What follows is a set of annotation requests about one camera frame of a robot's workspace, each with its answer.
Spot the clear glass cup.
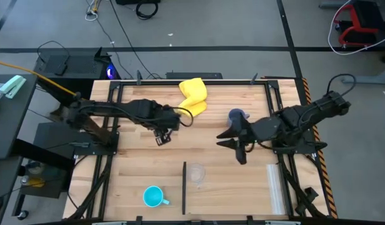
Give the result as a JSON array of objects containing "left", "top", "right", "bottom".
[{"left": 187, "top": 162, "right": 206, "bottom": 188}]

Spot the black coiled cable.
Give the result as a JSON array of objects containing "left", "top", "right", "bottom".
[{"left": 135, "top": 0, "right": 159, "bottom": 21}]

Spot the black low cart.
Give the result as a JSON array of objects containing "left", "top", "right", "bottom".
[{"left": 11, "top": 121, "right": 78, "bottom": 216}]

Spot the red cart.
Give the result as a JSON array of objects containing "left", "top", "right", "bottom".
[{"left": 332, "top": 4, "right": 384, "bottom": 48}]

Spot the yellow cable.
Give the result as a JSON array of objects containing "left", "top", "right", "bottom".
[{"left": 0, "top": 59, "right": 84, "bottom": 100}]

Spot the black power strip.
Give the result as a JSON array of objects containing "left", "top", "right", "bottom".
[{"left": 166, "top": 72, "right": 223, "bottom": 80}]

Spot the yellow cloth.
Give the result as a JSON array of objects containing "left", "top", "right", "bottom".
[{"left": 174, "top": 77, "right": 208, "bottom": 118}]

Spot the grey-purple mug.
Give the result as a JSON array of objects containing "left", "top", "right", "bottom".
[{"left": 227, "top": 108, "right": 251, "bottom": 129}]

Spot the long black floor cable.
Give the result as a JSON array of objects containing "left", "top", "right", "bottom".
[{"left": 109, "top": 0, "right": 158, "bottom": 79}]

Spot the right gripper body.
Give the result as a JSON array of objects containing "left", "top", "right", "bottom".
[{"left": 234, "top": 111, "right": 274, "bottom": 148}]

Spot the black computer tower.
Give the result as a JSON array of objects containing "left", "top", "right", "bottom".
[{"left": 34, "top": 47, "right": 121, "bottom": 94}]

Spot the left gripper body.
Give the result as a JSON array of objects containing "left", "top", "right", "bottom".
[{"left": 150, "top": 107, "right": 181, "bottom": 134}]

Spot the mint green stapler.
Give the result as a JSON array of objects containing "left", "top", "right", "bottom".
[{"left": 0, "top": 74, "right": 27, "bottom": 99}]

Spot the yellow black hazard tape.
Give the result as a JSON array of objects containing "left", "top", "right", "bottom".
[{"left": 301, "top": 77, "right": 339, "bottom": 219}]

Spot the white cable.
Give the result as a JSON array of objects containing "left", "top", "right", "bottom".
[{"left": 327, "top": 0, "right": 385, "bottom": 56}]

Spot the black desk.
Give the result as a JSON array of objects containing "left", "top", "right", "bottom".
[{"left": 0, "top": 74, "right": 39, "bottom": 160}]

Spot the teal mug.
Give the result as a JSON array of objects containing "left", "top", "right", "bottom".
[{"left": 142, "top": 186, "right": 171, "bottom": 208}]

